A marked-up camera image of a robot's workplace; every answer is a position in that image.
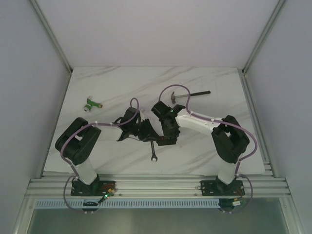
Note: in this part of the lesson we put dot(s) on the green white connector plug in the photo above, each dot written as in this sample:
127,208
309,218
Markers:
90,104

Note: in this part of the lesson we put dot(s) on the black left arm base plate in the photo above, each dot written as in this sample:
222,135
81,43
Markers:
97,188

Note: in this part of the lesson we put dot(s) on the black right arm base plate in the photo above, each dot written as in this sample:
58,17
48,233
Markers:
209,188

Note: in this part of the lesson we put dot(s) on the silver open-end wrench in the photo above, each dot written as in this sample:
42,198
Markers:
153,157

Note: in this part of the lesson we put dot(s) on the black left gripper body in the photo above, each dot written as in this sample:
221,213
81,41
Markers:
147,130

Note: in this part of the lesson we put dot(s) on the black fuse box base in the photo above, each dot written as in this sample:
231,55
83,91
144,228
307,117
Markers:
165,141

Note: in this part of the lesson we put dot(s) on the white slotted cable duct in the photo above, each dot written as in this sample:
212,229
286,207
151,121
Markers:
149,203

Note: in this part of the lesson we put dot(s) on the claw hammer black handle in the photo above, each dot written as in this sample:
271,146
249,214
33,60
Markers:
174,97

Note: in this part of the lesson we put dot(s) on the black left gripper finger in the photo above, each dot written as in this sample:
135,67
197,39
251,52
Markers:
148,139
149,130

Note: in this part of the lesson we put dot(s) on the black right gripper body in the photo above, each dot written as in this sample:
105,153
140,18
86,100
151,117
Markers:
172,131

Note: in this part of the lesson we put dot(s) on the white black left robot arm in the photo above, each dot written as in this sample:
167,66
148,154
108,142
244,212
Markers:
77,141

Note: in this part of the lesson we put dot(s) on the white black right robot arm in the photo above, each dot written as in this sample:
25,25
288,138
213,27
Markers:
229,139

